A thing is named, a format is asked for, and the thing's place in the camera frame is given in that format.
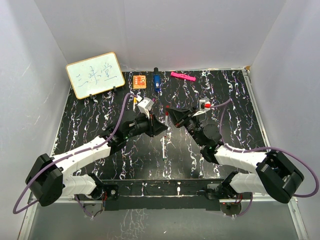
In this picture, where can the white pen with red tip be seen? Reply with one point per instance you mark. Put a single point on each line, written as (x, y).
(166, 123)

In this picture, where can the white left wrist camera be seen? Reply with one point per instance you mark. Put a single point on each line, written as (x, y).
(145, 106)

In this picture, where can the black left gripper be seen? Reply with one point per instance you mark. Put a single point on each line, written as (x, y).
(154, 126)

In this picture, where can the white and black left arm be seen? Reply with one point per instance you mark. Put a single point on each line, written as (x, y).
(52, 176)

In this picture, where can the white pen with green tip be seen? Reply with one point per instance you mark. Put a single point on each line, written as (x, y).
(163, 148)

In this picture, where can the blue stapler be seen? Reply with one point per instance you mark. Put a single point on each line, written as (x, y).
(156, 79)

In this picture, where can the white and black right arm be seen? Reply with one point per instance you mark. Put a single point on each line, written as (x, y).
(269, 173)

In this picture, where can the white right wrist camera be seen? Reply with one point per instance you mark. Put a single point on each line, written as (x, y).
(204, 106)

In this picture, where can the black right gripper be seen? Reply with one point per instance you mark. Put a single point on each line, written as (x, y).
(180, 117)

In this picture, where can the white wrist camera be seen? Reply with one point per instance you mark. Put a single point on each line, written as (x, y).
(145, 106)
(204, 106)

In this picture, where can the white pen with yellow tip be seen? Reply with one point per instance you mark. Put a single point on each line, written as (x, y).
(135, 102)

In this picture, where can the pink plastic tool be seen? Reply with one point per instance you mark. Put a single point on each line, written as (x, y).
(183, 76)

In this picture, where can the small orange notebook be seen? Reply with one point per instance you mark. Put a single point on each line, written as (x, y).
(139, 82)

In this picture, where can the small whiteboard with yellow frame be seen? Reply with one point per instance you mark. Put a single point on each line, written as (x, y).
(95, 75)

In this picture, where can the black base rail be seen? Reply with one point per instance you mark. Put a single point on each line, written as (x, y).
(170, 194)

